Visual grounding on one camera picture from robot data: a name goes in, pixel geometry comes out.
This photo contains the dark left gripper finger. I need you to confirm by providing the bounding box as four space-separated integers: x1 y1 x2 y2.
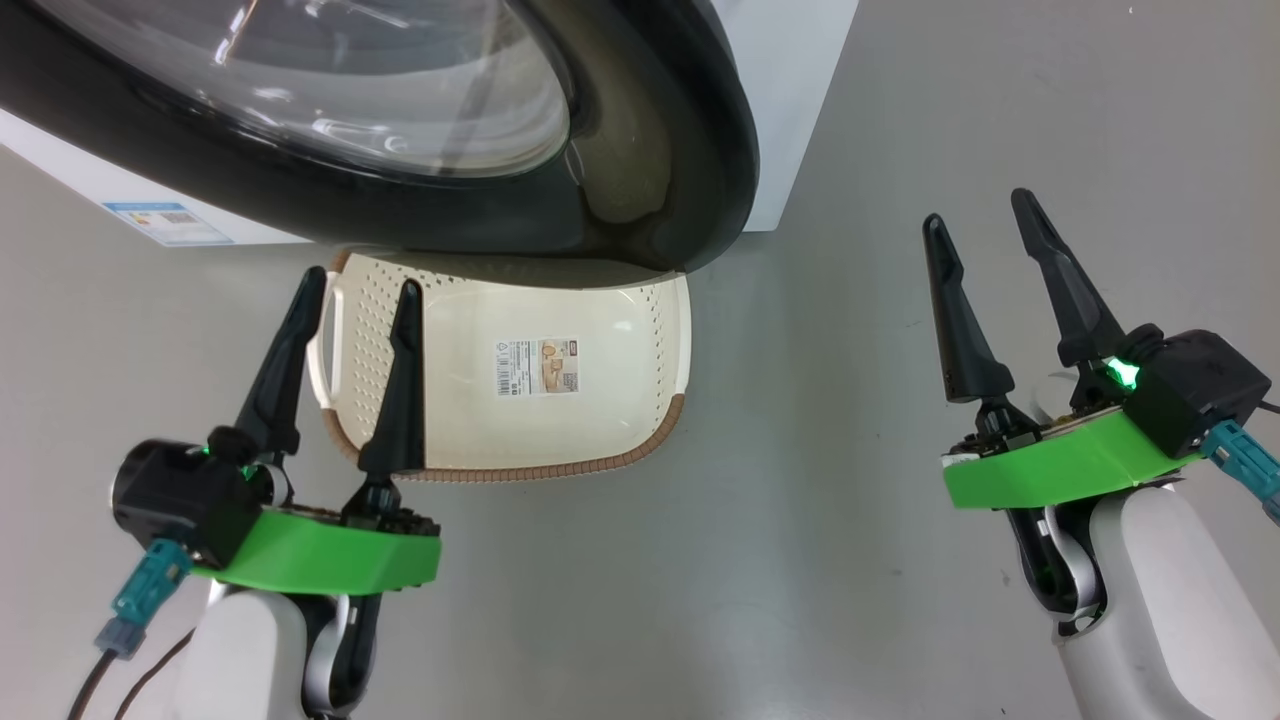
357 280 429 482
233 266 329 463

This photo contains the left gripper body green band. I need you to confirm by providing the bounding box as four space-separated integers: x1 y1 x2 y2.
190 478 444 599

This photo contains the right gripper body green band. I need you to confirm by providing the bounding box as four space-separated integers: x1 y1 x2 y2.
941 398 1202 511

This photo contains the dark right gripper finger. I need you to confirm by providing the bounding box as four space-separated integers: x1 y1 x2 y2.
1009 188 1129 369
921 213 1017 406

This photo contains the black glass washing machine door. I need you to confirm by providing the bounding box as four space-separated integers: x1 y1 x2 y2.
0 0 761 277

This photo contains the cream perforated laundry basket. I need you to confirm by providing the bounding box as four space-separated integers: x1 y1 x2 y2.
307 250 693 484

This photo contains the white front-load washing machine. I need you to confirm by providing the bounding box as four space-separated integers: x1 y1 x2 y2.
0 0 859 247

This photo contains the white barcode label sticker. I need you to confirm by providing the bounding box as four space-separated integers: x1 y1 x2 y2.
494 337 582 398

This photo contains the blue white energy label sticker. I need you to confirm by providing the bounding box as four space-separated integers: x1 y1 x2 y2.
101 201 237 248

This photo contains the right black cable teal plug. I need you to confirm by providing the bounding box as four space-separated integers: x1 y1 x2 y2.
1200 400 1280 527

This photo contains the black cable teal plug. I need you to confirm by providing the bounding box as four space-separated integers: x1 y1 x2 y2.
1200 400 1280 527
66 538 195 720

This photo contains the left black cable teal plug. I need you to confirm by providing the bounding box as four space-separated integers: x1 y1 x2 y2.
66 538 195 720

